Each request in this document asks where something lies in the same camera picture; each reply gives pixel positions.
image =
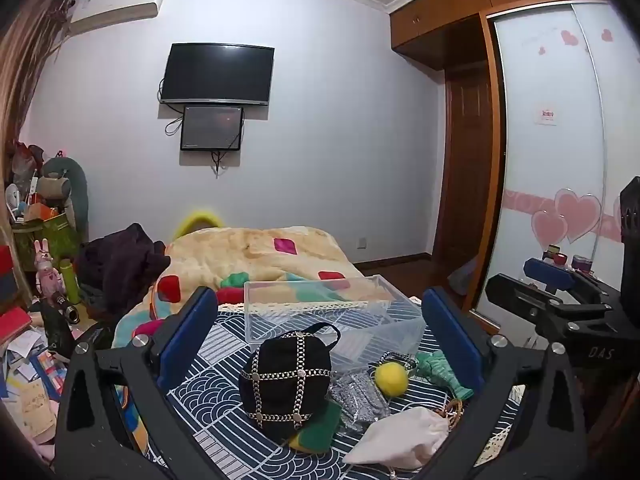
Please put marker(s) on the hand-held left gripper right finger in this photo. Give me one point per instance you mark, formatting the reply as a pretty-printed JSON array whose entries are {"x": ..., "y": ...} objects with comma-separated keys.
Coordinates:
[{"x": 452, "y": 337}]

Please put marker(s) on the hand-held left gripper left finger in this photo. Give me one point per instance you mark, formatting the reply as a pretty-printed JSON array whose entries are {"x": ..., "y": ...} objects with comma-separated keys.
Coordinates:
[{"x": 192, "y": 332}]

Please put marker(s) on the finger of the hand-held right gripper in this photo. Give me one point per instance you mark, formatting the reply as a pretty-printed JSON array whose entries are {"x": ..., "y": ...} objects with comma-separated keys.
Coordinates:
[
  {"x": 525, "y": 297},
  {"x": 547, "y": 272}
]

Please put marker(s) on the clear plastic storage box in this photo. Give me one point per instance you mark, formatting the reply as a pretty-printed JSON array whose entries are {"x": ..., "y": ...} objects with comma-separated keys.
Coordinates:
[{"x": 350, "y": 330}]

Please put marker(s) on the red small jar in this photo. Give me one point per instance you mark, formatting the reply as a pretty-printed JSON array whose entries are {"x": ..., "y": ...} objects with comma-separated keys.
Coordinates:
[{"x": 560, "y": 259}]

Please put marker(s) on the purple small jar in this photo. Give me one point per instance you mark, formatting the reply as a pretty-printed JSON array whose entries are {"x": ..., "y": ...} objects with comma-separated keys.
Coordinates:
[{"x": 581, "y": 262}]

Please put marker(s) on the green plush lobster toy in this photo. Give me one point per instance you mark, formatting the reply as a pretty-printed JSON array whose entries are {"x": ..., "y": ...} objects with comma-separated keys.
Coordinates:
[{"x": 440, "y": 372}]

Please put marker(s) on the grey cloth bag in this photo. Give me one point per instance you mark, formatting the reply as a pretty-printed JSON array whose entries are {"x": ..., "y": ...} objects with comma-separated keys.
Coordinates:
[{"x": 462, "y": 280}]

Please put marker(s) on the yellow felt ball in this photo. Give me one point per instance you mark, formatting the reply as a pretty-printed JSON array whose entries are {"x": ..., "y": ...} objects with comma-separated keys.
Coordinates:
[{"x": 392, "y": 379}]

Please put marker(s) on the beige blanket with coloured patches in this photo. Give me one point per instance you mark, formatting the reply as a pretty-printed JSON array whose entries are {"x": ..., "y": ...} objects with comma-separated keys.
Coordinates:
[{"x": 240, "y": 252}]

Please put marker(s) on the pile of dark clothes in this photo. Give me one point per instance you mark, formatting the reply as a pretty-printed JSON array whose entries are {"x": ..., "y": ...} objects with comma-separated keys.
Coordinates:
[{"x": 120, "y": 260}]

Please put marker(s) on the white sliding wardrobe door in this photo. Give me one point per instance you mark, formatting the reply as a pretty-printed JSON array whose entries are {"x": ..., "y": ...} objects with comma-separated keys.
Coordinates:
[{"x": 550, "y": 160}]

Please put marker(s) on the yellow green cushion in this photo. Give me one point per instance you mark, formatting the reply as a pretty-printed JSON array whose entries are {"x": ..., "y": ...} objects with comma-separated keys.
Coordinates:
[{"x": 197, "y": 220}]

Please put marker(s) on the silver sequin pouch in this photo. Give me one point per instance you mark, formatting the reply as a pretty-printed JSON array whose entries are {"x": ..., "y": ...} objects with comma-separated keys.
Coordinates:
[{"x": 357, "y": 402}]

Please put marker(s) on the black flashlight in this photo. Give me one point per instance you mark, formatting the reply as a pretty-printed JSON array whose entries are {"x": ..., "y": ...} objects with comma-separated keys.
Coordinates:
[{"x": 67, "y": 307}]

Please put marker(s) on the brown wooden door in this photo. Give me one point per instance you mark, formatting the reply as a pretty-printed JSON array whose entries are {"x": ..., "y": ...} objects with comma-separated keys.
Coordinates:
[{"x": 465, "y": 170}]

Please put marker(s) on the green cylindrical bottle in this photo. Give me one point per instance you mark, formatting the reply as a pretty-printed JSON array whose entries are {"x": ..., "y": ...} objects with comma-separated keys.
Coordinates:
[{"x": 70, "y": 280}]

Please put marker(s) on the pink rabbit figurine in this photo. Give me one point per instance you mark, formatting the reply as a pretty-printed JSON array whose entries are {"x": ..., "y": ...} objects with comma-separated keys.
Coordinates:
[{"x": 46, "y": 272}]

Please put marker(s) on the green and yellow felt pad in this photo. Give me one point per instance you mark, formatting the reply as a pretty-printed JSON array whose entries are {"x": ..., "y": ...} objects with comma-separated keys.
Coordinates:
[{"x": 320, "y": 432}]

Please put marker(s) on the green cardboard box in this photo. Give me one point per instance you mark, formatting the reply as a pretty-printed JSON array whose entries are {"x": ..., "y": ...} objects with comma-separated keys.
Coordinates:
[{"x": 47, "y": 245}]

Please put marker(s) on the pile of papers and books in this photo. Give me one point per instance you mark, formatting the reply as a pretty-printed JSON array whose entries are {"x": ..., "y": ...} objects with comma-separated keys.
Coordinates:
[{"x": 30, "y": 390}]

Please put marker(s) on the red book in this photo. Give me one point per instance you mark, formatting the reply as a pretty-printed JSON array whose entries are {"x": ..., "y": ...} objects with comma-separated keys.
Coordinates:
[{"x": 14, "y": 324}]

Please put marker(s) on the grey green plush pillow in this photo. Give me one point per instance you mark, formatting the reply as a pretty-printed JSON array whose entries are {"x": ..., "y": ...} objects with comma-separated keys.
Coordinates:
[{"x": 75, "y": 185}]

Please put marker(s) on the wooden overhead cabinet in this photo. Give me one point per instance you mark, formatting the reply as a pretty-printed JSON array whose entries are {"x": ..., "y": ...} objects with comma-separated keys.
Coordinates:
[{"x": 430, "y": 25}]

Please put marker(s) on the brown curtain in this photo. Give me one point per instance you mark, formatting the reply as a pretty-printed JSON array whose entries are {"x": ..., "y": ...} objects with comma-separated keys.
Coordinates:
[{"x": 30, "y": 65}]

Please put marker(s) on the white air conditioner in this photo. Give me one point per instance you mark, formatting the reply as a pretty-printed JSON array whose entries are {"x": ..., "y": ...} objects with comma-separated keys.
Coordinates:
[{"x": 117, "y": 7}]

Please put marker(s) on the small wall-mounted monitor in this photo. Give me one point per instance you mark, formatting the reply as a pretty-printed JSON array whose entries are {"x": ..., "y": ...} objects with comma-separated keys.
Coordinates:
[{"x": 211, "y": 127}]

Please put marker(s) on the wall-mounted black television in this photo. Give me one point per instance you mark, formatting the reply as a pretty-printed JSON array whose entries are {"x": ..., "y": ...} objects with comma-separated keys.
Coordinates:
[{"x": 217, "y": 72}]

